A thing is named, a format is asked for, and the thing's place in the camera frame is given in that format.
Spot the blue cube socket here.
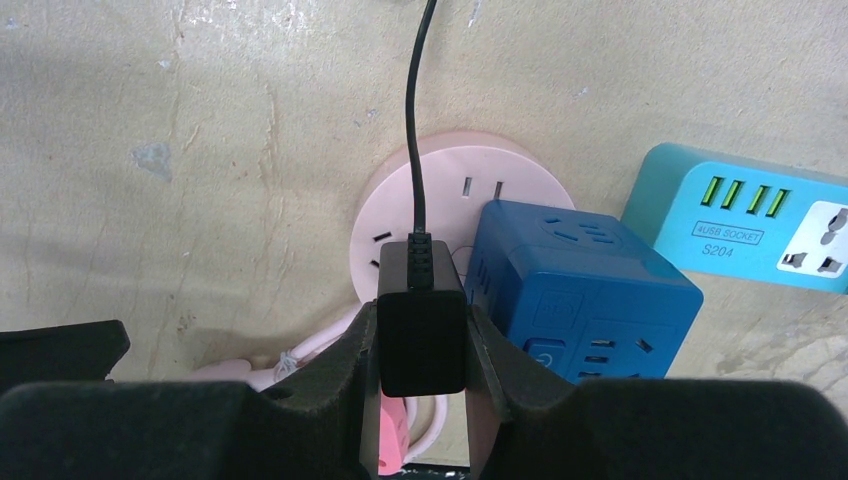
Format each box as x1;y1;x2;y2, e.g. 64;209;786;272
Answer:
465;200;704;383

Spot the black power adapter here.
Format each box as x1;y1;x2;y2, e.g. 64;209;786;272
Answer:
376;1;467;398

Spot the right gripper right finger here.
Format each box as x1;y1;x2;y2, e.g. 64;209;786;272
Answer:
465;307;847;479

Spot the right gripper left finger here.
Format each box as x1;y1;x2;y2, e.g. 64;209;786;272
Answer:
1;303;380;479

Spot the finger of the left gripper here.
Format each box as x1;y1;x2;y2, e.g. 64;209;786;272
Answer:
1;319;131;393

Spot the pink square plug adapter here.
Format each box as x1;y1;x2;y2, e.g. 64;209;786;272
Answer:
378;395;409;476

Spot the pink cable with plug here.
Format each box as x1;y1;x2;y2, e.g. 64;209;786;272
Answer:
192;304;452;465

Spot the teal power strip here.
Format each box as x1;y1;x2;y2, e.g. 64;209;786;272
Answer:
621;143;847;294

